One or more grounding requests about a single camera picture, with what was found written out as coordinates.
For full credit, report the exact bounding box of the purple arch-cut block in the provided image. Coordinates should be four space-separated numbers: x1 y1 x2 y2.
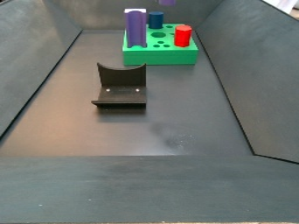
124 11 145 48

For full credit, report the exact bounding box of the red hexagonal prism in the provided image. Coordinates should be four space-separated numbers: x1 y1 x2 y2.
173 24 192 47

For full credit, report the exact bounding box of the green shape sorting board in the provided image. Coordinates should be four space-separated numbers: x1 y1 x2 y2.
122 24 198 66

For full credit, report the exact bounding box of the black curved holder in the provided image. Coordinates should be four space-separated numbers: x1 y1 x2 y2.
90 63 146 107

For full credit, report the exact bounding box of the dark blue cylinder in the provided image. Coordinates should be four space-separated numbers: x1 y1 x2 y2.
148 11 164 29

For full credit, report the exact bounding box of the purple round cylinder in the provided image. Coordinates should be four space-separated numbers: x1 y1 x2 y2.
157 0 176 6

